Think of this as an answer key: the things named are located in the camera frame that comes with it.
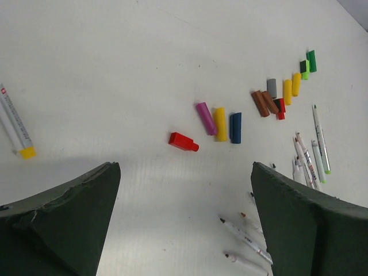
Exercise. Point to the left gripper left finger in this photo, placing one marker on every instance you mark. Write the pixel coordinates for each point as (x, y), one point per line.
(60, 231)

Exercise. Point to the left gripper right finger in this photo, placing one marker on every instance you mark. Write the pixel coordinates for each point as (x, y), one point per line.
(308, 232)

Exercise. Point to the purple cap marker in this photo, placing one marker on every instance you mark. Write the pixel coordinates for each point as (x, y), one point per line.
(247, 239)

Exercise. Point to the yellow pen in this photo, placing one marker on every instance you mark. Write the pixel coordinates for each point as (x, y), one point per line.
(308, 161)

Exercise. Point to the light green pen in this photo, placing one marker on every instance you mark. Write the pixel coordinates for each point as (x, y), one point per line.
(319, 162)

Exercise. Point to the dark green pen body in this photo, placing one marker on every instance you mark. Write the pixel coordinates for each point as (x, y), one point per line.
(321, 141)

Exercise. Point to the orange cap marker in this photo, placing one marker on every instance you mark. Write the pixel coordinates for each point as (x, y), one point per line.
(16, 130)

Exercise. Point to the brown pen cap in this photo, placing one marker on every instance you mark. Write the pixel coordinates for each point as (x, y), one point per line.
(272, 107)

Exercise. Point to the red square pen cap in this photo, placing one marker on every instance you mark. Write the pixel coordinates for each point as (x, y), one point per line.
(280, 104)

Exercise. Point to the blue pen cap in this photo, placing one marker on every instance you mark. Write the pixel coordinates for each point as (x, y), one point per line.
(235, 131)

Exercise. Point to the dark red pen cap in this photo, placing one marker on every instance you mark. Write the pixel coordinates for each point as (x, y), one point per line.
(260, 103)

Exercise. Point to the purple pen cap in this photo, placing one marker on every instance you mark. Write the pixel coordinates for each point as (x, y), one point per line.
(206, 118)

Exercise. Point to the orange pen cap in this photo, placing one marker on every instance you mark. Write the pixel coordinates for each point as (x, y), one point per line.
(287, 91)

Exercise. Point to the yellow pen cap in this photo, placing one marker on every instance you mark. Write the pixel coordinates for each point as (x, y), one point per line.
(296, 82)

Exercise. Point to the grey pen cap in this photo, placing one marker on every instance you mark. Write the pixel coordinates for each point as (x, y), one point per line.
(272, 87)

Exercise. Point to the light green pen cap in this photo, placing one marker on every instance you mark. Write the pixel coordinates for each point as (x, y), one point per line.
(305, 69)

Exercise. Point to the dark green pen cap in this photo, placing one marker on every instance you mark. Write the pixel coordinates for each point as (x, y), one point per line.
(311, 57)

